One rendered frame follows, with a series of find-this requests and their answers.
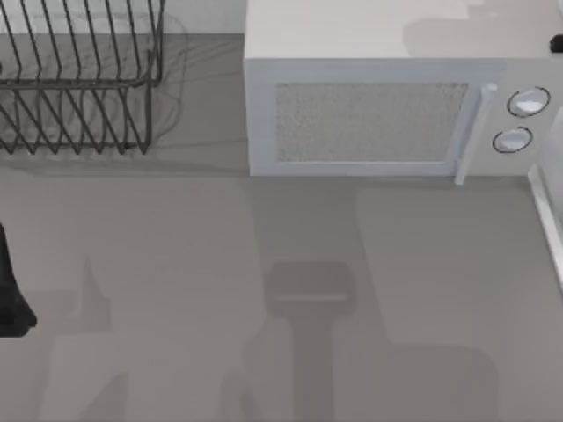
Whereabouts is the small microwave knob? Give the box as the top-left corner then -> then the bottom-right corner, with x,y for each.
491,126 -> 535,155

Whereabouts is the microwave door handle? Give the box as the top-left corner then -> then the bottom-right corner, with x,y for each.
453,82 -> 499,186

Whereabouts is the pale microwave oven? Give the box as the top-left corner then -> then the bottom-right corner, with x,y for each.
243,0 -> 563,186

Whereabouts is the white sink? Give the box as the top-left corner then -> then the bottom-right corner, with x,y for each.
527,103 -> 563,296

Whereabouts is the microwave oven door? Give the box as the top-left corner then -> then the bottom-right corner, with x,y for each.
245,58 -> 508,178

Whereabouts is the large microwave knob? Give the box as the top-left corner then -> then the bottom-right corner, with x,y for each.
506,86 -> 552,118

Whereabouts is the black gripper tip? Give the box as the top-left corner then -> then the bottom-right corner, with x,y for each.
0,222 -> 38,339

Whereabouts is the black wire dish rack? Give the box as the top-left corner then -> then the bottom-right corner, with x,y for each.
0,0 -> 167,156

